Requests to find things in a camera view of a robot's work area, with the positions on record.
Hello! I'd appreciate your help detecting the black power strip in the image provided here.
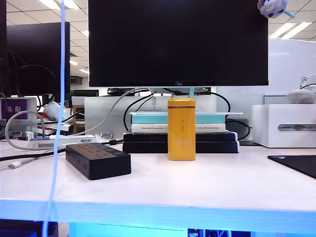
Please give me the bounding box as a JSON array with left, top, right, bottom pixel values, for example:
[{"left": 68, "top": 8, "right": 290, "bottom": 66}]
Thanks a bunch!
[{"left": 65, "top": 143, "right": 132, "bottom": 181}]

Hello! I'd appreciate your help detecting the white charger cable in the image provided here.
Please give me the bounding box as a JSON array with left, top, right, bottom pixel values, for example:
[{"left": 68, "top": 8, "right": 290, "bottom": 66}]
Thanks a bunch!
[{"left": 40, "top": 0, "right": 67, "bottom": 237}]

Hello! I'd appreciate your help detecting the white book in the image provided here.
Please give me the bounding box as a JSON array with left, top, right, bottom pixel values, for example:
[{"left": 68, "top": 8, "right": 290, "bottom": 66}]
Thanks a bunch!
[{"left": 130, "top": 124, "right": 226, "bottom": 133}]

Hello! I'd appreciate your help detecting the yellow tin box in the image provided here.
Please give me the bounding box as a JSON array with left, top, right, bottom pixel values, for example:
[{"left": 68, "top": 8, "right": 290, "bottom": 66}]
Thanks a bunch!
[{"left": 167, "top": 98, "right": 197, "bottom": 161}]

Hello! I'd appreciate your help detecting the frosted grey desk divider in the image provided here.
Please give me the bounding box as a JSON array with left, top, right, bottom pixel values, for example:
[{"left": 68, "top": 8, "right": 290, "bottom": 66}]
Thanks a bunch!
[{"left": 83, "top": 95, "right": 217, "bottom": 135}]

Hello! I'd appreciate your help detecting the large black AOC monitor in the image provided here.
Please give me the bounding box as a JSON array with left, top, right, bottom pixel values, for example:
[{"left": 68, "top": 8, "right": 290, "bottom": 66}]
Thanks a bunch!
[{"left": 88, "top": 0, "right": 269, "bottom": 87}]

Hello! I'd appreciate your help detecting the brown wooden cabinet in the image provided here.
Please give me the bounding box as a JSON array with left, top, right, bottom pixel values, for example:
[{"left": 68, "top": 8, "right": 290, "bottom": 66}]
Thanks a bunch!
[{"left": 73, "top": 105, "right": 85, "bottom": 134}]

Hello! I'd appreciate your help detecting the long white barcode box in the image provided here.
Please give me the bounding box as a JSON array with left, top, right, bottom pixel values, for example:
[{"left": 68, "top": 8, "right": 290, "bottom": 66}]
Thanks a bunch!
[{"left": 28, "top": 134, "right": 102, "bottom": 150}]

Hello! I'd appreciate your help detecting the stack of magazines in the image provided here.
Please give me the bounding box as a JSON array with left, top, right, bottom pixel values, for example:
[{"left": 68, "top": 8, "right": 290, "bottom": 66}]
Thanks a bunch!
[{"left": 37, "top": 120, "right": 75, "bottom": 135}]

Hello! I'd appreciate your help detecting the white plastic bottle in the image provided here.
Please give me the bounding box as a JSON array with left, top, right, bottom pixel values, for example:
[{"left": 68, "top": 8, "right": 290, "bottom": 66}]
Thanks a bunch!
[{"left": 43, "top": 101, "right": 71, "bottom": 122}]

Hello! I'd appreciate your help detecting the white box device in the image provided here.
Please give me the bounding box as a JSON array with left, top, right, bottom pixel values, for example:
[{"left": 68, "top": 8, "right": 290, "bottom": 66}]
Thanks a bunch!
[{"left": 251, "top": 104, "right": 316, "bottom": 149}]

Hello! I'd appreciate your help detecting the black background monitor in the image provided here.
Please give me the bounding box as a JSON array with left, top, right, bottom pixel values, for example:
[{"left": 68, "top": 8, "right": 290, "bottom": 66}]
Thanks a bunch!
[
  {"left": 0, "top": 0, "right": 7, "bottom": 97},
  {"left": 6, "top": 22, "right": 71, "bottom": 96}
]

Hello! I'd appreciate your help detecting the purple name sign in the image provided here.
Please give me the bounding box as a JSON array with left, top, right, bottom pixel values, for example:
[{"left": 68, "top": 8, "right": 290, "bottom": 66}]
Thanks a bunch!
[{"left": 0, "top": 97, "right": 38, "bottom": 134}]

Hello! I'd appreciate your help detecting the black mouse pad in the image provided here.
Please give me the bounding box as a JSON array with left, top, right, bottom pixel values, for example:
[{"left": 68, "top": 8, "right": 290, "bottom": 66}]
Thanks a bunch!
[{"left": 268, "top": 155, "right": 316, "bottom": 180}]

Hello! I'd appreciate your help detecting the ceiling light strip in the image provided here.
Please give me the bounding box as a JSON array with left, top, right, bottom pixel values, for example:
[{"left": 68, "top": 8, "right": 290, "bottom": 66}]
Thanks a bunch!
[
  {"left": 269, "top": 22, "right": 298, "bottom": 39},
  {"left": 281, "top": 22, "right": 312, "bottom": 40}
]

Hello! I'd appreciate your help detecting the purple plush toy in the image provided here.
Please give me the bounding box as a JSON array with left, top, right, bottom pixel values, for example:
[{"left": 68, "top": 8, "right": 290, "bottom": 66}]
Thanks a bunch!
[{"left": 256, "top": 0, "right": 296, "bottom": 20}]

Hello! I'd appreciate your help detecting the black monitor cable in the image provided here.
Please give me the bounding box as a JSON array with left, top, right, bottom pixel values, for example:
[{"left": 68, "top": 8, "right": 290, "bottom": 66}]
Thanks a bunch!
[
  {"left": 122, "top": 92, "right": 155, "bottom": 133},
  {"left": 209, "top": 91, "right": 252, "bottom": 141}
]

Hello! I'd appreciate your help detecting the black cable with ferrite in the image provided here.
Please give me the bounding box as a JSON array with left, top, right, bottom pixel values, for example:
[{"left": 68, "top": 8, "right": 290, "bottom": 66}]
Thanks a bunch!
[{"left": 95, "top": 139, "right": 124, "bottom": 146}]

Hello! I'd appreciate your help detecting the black power strip cord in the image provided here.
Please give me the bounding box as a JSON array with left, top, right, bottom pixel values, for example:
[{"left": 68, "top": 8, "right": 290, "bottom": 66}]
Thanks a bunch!
[{"left": 0, "top": 147, "right": 67, "bottom": 162}]

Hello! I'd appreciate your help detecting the grey cable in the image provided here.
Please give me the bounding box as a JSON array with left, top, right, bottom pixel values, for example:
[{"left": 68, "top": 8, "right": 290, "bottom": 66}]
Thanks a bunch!
[{"left": 4, "top": 87, "right": 151, "bottom": 151}]

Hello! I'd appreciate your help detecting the white USB connector cable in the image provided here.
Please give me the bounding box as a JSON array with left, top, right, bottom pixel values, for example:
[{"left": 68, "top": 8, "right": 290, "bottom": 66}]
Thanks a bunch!
[{"left": 0, "top": 160, "right": 38, "bottom": 171}]

